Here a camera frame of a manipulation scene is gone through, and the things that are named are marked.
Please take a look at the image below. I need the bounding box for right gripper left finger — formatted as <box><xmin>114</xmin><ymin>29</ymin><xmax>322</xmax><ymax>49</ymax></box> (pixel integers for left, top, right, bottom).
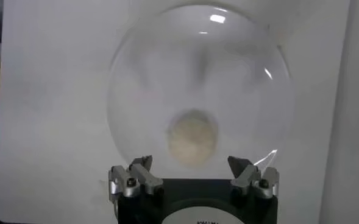
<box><xmin>108</xmin><ymin>155</ymin><xmax>165</xmax><ymax>202</ymax></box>

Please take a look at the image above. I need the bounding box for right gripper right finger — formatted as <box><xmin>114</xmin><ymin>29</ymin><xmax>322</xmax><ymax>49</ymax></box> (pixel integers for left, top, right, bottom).
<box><xmin>227</xmin><ymin>155</ymin><xmax>280</xmax><ymax>199</ymax></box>

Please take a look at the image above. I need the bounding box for white steamed baozi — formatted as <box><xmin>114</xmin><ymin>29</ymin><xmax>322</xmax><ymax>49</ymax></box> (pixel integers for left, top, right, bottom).
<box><xmin>166</xmin><ymin>109</ymin><xmax>219</xmax><ymax>167</ymax></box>

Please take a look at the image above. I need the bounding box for white round plate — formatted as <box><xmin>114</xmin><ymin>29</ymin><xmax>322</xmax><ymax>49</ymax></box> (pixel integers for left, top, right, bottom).
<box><xmin>105</xmin><ymin>2</ymin><xmax>296</xmax><ymax>180</ymax></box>

